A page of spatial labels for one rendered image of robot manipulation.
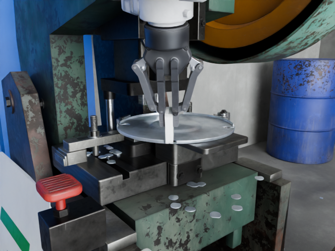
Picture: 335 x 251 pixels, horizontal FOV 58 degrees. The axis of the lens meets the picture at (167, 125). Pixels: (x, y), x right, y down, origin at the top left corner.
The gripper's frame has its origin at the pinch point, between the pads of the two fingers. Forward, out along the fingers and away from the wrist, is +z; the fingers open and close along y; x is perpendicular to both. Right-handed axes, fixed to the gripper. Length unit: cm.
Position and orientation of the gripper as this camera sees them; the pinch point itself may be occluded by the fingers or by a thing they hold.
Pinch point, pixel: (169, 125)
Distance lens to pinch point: 61.2
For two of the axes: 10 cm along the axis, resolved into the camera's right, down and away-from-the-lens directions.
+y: 10.0, 0.2, -0.7
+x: 0.7, -5.4, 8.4
